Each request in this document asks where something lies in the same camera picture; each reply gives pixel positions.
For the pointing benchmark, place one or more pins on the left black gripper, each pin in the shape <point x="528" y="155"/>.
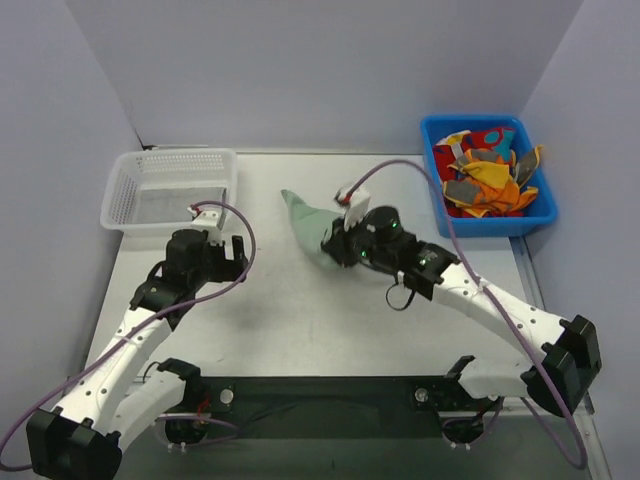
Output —
<point x="226" y="257"/>

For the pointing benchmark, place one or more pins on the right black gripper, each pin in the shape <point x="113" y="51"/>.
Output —
<point x="335" y="245"/>

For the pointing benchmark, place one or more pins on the grey panda towel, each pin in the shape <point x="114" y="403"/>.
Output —
<point x="170" y="205"/>

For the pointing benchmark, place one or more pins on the green panda towel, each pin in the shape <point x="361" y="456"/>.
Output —
<point x="311" y="227"/>

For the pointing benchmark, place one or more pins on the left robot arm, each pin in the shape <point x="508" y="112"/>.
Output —
<point x="110" y="380"/>

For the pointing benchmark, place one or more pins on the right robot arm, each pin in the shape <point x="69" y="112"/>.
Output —
<point x="561" y="357"/>

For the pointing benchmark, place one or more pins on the white perforated plastic basket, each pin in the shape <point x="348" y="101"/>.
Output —
<point x="134" y="172"/>

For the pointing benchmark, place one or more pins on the orange towel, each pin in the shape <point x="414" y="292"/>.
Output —
<point x="488" y="188"/>

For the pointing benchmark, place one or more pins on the red blue towel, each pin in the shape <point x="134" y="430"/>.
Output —
<point x="484" y="155"/>

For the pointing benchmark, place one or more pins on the grey orange-edged towel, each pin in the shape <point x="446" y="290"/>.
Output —
<point x="527" y="165"/>

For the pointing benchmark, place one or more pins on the blue plastic bin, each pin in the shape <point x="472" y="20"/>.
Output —
<point x="541" y="213"/>

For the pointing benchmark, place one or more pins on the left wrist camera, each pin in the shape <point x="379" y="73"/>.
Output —
<point x="208" y="221"/>

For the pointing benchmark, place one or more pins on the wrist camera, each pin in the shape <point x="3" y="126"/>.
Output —
<point x="355" y="202"/>
<point x="208" y="221"/>

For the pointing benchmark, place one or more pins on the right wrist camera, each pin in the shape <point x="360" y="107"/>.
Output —
<point x="355" y="202"/>

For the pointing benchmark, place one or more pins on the aluminium front rail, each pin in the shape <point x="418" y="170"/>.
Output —
<point x="86" y="435"/>

